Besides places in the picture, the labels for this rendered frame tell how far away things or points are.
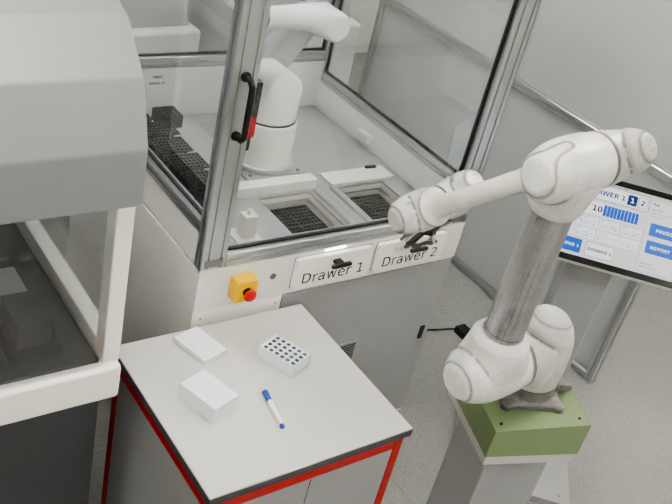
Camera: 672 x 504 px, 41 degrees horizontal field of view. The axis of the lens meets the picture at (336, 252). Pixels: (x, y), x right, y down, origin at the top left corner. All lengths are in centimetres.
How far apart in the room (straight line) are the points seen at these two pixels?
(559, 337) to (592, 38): 191
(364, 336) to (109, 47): 160
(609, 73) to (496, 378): 200
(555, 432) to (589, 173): 84
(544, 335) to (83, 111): 127
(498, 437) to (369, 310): 82
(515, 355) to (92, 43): 121
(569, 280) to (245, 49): 154
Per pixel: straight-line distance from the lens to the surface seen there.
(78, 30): 192
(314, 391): 252
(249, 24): 223
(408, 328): 329
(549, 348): 241
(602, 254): 313
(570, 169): 194
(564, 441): 259
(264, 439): 235
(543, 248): 208
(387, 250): 292
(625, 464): 396
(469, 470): 270
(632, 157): 207
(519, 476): 271
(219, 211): 246
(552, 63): 418
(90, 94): 188
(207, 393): 237
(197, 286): 258
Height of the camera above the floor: 240
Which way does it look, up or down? 32 degrees down
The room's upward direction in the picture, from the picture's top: 14 degrees clockwise
